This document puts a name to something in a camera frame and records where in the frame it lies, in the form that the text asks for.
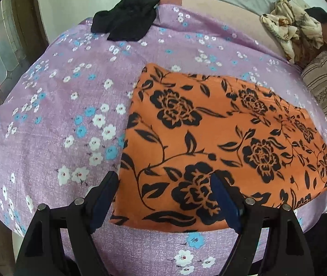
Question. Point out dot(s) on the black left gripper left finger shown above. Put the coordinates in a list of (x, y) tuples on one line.
[(59, 241)]

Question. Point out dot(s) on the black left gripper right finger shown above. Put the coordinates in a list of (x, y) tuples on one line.
[(287, 251)]

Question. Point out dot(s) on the orange black floral garment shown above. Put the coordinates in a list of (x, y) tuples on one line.
[(183, 128)]

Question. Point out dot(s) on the purple floral bedsheet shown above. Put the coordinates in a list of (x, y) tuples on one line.
[(62, 129)]

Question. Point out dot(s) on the cream brown floral blanket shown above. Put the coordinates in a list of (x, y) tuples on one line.
[(299, 34)]

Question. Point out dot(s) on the black cloth bundle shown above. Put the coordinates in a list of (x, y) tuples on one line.
[(129, 20)]

